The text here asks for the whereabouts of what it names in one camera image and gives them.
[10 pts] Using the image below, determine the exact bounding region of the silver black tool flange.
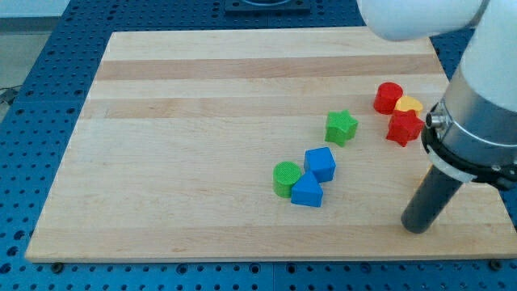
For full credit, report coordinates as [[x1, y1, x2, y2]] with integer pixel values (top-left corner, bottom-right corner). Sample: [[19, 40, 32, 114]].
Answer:
[[422, 68, 516, 191]]

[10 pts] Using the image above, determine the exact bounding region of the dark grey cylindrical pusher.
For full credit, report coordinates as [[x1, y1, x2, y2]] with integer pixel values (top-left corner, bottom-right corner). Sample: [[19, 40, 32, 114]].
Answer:
[[401, 166, 463, 234]]

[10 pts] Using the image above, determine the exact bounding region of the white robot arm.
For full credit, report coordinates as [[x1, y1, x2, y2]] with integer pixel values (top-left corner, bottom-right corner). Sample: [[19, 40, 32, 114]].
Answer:
[[357, 0, 516, 234]]

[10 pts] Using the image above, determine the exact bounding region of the red star block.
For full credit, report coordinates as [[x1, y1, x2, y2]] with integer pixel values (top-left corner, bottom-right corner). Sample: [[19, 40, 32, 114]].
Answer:
[[386, 110, 425, 147]]

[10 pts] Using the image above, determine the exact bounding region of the green star block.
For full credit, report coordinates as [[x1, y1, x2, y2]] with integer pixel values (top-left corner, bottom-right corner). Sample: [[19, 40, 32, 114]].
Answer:
[[325, 110, 359, 147]]

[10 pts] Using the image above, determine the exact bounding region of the yellow heart block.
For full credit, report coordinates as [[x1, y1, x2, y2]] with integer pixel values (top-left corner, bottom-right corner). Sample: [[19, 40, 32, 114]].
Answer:
[[394, 95, 423, 116]]

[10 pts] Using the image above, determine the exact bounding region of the red cylinder block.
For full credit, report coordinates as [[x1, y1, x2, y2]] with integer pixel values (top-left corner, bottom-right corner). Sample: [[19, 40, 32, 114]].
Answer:
[[373, 82, 403, 115]]

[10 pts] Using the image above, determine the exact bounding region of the blue cube block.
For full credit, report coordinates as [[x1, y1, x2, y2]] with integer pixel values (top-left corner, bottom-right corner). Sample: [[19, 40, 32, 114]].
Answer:
[[304, 147, 336, 183]]

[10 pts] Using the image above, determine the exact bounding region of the blue triangle block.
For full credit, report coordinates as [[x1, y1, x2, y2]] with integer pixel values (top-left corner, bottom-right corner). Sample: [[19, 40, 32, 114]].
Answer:
[[291, 171, 323, 207]]

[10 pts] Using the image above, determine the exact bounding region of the green cylinder block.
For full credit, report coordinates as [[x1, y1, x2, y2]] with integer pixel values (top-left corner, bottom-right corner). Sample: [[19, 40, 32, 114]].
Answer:
[[272, 161, 302, 198]]

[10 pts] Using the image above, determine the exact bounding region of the wooden board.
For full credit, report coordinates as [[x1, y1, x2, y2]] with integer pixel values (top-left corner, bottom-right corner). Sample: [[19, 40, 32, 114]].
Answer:
[[25, 27, 516, 263]]

